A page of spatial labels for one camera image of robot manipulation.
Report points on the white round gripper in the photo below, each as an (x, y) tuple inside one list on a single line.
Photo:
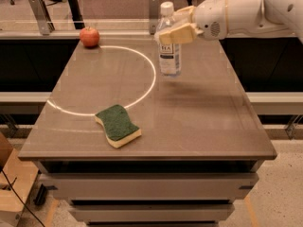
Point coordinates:
[(209, 18)]

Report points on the clear plastic tea bottle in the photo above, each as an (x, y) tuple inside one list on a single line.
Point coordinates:
[(169, 54)]

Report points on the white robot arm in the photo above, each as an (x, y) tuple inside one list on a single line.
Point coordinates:
[(263, 18)]

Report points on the red apple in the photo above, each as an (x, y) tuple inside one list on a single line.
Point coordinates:
[(89, 37)]

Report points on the grey drawer cabinet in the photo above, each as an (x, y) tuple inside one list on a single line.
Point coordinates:
[(199, 151)]

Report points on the green yellow sponge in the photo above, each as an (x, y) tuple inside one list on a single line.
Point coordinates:
[(118, 127)]

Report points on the wooden box at left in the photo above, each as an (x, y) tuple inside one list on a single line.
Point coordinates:
[(16, 180)]

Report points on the middle metal bracket post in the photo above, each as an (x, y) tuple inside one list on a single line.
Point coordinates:
[(153, 15)]

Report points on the metal bracket post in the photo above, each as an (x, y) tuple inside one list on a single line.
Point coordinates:
[(39, 12), (153, 15)]

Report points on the left metal bracket post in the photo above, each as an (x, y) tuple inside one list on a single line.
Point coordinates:
[(39, 12)]

